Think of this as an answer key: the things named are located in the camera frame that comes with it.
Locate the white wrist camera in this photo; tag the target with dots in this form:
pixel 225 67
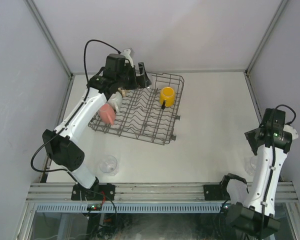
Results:
pixel 292 130
pixel 128 54

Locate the grey wire dish rack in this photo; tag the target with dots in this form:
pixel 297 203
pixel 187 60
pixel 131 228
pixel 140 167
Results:
pixel 141 116

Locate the pink ceramic cup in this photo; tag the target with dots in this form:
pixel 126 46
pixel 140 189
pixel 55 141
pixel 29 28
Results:
pixel 107 114

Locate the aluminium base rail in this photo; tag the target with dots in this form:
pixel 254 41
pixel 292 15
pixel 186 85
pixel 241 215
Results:
pixel 124 192

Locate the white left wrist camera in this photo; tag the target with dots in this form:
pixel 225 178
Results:
pixel 128 54

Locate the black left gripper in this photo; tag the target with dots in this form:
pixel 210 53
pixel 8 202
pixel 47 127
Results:
pixel 134 78

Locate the yellow mug black handle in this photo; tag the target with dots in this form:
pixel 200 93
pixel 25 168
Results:
pixel 167 97

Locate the clear glass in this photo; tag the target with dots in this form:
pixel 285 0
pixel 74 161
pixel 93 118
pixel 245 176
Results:
pixel 151 81
pixel 250 165
pixel 109 165

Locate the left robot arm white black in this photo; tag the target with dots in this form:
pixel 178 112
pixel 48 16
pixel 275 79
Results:
pixel 61 144

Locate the white speckled ceramic mug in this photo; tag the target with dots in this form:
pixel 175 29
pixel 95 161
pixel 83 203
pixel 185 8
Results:
pixel 116 101

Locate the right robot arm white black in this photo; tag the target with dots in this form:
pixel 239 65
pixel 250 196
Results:
pixel 252 210

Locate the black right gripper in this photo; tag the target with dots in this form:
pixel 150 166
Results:
pixel 251 139

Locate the blue slotted cable duct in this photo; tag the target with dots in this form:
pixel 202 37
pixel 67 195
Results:
pixel 131 208

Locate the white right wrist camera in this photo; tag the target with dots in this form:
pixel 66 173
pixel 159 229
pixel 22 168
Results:
pixel 292 130

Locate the beige ceramic mug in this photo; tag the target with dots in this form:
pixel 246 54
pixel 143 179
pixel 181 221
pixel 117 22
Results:
pixel 123 92

